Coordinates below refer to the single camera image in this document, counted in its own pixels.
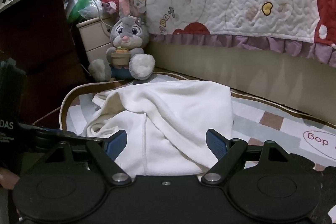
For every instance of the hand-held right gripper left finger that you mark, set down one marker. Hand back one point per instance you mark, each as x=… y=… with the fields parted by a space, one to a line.
x=115 y=144

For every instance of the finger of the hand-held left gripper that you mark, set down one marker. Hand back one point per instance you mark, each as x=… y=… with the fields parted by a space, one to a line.
x=52 y=136

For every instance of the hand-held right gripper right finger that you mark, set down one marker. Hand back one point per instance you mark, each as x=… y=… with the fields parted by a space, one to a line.
x=216 y=144

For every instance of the white fleece towel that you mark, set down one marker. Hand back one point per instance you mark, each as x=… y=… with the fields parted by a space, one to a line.
x=170 y=113

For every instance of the checkered rug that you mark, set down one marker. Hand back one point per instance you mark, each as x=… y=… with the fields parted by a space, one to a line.
x=275 y=113

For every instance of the beige bed base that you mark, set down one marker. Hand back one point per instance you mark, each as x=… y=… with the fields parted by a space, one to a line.
x=223 y=69

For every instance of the cream nightstand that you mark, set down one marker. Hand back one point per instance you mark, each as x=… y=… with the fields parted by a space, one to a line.
x=94 y=37

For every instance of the grey plush bunny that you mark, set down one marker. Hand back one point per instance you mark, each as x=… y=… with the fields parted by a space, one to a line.
x=127 y=35

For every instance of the green plastic bag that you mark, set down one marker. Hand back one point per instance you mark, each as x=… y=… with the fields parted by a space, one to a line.
x=81 y=1

